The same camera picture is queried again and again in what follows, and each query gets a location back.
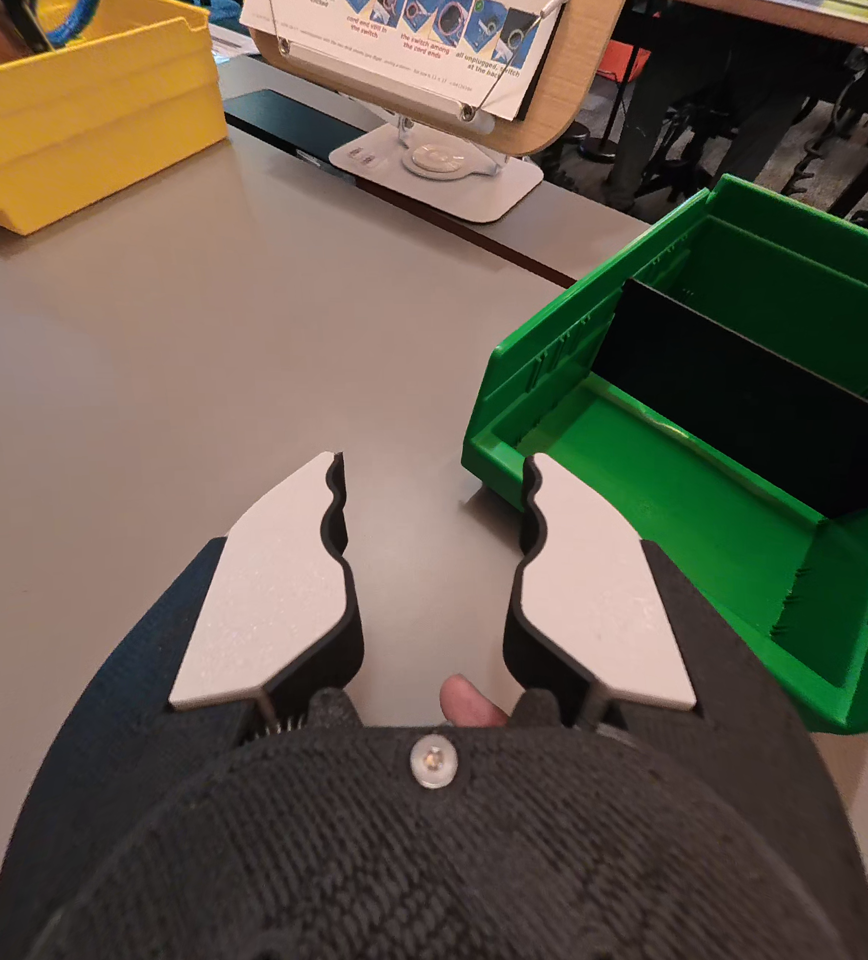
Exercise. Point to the green plastic bin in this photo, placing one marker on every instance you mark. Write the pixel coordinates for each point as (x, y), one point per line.
(666, 540)

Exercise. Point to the person's right hand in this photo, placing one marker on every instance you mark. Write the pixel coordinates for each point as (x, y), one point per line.
(471, 709)

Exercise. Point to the yellow plastic bin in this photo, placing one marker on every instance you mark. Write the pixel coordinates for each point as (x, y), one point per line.
(88, 127)

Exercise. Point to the wooden sheet stand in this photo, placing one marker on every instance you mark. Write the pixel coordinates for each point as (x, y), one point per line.
(569, 90)

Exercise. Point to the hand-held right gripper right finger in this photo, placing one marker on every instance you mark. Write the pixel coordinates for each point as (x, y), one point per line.
(599, 607)

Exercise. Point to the black flat pad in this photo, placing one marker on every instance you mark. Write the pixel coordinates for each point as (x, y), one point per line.
(284, 120)

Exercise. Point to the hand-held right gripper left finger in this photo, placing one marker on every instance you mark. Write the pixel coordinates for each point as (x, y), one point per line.
(269, 600)

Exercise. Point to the white paper sheet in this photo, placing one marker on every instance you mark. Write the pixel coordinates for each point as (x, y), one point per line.
(232, 41)

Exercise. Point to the black bin divider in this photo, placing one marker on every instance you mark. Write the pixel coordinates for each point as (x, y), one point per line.
(764, 405)

